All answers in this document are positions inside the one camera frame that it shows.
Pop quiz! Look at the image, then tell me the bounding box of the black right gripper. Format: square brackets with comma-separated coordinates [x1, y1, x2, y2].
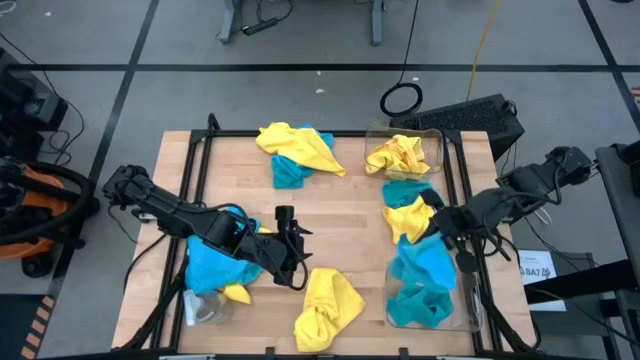
[422, 188, 484, 274]

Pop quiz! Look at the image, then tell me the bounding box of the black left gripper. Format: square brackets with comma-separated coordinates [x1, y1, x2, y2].
[239, 205, 314, 287]

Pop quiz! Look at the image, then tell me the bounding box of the yellow microfiber towel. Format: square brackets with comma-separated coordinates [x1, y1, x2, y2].
[365, 133, 432, 181]
[255, 121, 347, 179]
[218, 226, 274, 306]
[382, 195, 437, 245]
[293, 267, 367, 354]

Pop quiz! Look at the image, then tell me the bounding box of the teal microfiber towel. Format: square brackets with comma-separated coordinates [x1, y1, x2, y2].
[386, 284, 455, 330]
[382, 178, 437, 210]
[271, 154, 316, 191]

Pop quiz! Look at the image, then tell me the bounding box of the clear plastic basket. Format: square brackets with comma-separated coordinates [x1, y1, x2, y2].
[382, 267, 484, 335]
[363, 121, 446, 183]

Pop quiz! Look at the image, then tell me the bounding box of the white paper sign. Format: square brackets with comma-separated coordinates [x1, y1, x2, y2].
[517, 248, 567, 312]

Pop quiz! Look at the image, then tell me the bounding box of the small clear plastic cup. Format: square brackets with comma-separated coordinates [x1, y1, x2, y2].
[182, 288, 235, 328]

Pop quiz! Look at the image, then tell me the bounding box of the black metal beam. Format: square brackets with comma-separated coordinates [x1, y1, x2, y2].
[523, 258, 640, 307]

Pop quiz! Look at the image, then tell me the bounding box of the gray desk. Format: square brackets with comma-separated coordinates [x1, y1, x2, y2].
[593, 141, 640, 301]

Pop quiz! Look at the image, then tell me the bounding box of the gray table leg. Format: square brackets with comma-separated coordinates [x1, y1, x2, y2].
[368, 0, 387, 47]
[216, 0, 243, 45]

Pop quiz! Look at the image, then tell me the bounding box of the black power strip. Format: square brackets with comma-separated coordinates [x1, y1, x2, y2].
[241, 17, 280, 37]

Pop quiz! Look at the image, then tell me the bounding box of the orange shop vacuum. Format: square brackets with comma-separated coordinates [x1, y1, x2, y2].
[0, 157, 69, 279]

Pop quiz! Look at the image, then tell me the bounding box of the black hazard striped mat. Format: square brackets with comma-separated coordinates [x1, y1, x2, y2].
[0, 293, 56, 360]

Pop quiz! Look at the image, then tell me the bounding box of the black equipment case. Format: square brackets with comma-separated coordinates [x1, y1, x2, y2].
[0, 47, 69, 161]

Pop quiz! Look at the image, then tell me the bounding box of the black aluminium table frame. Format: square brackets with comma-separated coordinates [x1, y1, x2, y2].
[112, 112, 544, 360]

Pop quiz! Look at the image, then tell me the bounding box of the black coiled cable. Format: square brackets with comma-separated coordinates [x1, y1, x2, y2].
[378, 0, 425, 119]

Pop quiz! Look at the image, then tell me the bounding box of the yellow cable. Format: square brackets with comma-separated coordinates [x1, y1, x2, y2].
[465, 0, 503, 102]

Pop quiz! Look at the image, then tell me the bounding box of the black vacuum hose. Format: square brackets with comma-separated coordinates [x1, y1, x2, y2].
[0, 158, 101, 246]

